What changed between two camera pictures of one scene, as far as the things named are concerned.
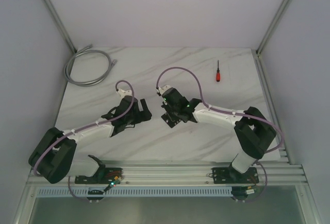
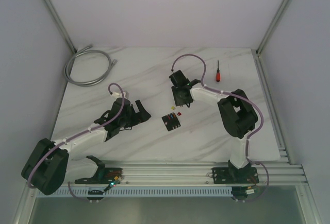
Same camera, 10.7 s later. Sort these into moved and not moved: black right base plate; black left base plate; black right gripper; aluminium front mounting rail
Moved: black right gripper
Not moved: black right base plate; black left base plate; aluminium front mounting rail
